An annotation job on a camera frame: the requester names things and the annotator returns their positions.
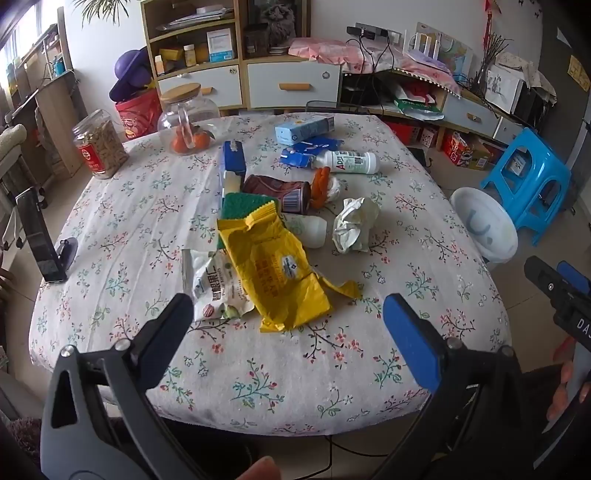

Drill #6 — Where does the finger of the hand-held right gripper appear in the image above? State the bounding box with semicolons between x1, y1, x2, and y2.
524;255;572;315
556;261;591;296

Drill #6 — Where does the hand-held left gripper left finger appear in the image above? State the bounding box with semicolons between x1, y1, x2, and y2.
40;292;208;480

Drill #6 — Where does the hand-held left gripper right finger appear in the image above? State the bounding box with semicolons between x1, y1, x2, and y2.
369;292;536;480

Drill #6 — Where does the white snack packet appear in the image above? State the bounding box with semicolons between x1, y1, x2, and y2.
181;248;254;323

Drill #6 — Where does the white plastic basin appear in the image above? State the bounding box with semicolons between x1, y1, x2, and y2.
450;187;519;271

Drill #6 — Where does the yellow plastic wrapper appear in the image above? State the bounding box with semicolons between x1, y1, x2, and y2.
217;203;363;333

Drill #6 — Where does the pale paper ball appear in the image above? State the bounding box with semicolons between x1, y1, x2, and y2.
332;198;380;254

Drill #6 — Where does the small white plastic cup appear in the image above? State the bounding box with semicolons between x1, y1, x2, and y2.
284;213;328;249

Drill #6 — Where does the green serrated wrapper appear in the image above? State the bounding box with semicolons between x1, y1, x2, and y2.
222;193;277;222

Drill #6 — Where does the orange plastic piece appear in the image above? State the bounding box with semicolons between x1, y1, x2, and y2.
310;166;331;210

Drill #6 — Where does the crushed red drink can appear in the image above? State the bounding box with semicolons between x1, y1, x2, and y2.
242;174;312;214

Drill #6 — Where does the white plastic bottle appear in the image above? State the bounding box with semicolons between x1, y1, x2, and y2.
314;150;380;175

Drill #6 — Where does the blue yellow snack packet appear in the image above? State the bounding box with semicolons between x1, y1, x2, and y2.
218;140;247;197

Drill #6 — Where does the dark blue drink carton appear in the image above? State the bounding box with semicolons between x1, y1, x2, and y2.
280;136;345;168

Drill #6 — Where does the light blue drink carton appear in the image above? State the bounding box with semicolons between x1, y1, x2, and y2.
276;115;336;145

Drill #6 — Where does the person's right hand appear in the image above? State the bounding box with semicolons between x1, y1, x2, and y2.
546;360;578;422

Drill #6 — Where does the person's left hand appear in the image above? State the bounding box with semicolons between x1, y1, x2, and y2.
235;456;282;480

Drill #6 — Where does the white floral tablecloth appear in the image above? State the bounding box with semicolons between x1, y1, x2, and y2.
28;111;511;437

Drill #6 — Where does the blue plastic stool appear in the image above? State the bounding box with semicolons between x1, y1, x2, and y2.
480;128;573;247

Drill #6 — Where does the black phone stand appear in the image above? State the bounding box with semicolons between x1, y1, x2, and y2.
54;237;79;269

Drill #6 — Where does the red cardboard box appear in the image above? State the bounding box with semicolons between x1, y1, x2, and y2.
442;131;491;171

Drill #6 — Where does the black appliance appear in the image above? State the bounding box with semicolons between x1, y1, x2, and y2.
512;80;557;127

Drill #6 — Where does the low wooden cabinet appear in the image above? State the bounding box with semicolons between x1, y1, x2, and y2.
339;69;527;153

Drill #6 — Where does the dark fuzzy cloth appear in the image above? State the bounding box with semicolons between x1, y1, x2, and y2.
0;415;42;467

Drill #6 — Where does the white bag with drawing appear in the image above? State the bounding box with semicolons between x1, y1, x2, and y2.
482;65;525;114

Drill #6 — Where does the clear jar of nuts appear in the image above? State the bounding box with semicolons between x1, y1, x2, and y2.
71;109;130;180

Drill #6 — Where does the green flat packet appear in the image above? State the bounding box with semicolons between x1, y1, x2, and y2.
394;97;446;121

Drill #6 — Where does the red bucket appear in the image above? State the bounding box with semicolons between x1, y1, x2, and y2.
115;90;162;139

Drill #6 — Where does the bundle of dried twigs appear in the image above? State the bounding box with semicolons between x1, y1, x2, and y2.
468;32;513;100

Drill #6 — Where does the red cloth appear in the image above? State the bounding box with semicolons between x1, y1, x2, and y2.
402;83;439;102

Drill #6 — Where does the glass jar with wooden lid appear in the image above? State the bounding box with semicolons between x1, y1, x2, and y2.
158;83;221;156

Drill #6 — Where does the map printed bag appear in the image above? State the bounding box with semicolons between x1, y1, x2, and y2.
416;22;474;77

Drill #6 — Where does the wooden side shelf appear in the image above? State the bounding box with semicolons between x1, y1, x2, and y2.
4;9;88;185

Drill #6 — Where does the red hanging ornament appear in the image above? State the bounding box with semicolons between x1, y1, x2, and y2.
482;0;502;51

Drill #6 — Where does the white file rack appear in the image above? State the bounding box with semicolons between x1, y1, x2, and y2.
404;30;444;61

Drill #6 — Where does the purple hat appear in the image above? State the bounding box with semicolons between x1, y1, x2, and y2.
109;50;153;100

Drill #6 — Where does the white and blue box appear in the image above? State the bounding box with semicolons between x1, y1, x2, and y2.
206;28;235;63

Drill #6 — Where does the grey power strip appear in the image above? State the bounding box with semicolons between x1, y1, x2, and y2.
346;24;402;44

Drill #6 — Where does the dark brown box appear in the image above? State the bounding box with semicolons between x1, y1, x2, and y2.
245;28;269;58

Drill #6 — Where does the pink floral cloth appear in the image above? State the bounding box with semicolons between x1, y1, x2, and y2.
288;37;462;95

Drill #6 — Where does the wooden shelf cabinet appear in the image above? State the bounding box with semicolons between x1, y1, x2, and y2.
141;0;342;114

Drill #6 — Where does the stack of papers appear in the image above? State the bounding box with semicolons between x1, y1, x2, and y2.
166;7;232;27

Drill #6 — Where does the framed cat picture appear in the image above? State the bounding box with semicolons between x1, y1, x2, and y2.
248;0;298;47

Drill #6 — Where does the green potted plant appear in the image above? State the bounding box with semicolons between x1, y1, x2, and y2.
71;0;144;26

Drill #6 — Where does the yellow wall paper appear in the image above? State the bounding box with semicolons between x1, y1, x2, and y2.
567;54;591;92

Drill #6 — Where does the white drawer wooden handle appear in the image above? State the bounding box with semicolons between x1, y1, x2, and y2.
157;65;243;109
247;61;341;109

